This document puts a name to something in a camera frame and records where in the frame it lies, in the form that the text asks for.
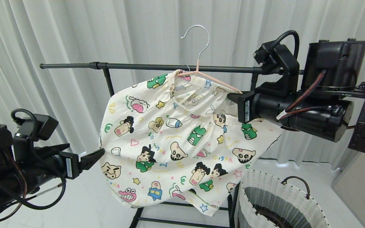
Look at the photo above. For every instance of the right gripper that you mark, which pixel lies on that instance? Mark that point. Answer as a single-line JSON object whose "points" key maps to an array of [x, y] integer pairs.
{"points": [[312, 117]]}

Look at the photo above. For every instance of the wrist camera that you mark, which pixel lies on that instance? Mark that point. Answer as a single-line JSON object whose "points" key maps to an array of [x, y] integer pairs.
{"points": [[280, 63], [40, 126]]}

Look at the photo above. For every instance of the white laundry basket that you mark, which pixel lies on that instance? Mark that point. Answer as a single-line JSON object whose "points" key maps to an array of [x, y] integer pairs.
{"points": [[258, 186]]}

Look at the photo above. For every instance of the cream printed garment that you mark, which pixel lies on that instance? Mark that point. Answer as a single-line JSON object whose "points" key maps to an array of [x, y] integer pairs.
{"points": [[185, 142]]}

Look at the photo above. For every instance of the black clothes rack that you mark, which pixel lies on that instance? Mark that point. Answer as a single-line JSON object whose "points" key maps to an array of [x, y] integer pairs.
{"points": [[138, 66]]}

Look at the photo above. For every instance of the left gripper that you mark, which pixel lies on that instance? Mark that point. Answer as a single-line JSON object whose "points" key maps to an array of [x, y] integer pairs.
{"points": [[51, 171]]}

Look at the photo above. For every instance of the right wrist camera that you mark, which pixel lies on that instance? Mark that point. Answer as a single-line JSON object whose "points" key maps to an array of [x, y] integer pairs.
{"points": [[280, 63]]}

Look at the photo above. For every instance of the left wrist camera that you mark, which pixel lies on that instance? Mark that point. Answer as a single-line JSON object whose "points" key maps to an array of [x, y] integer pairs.
{"points": [[40, 126]]}

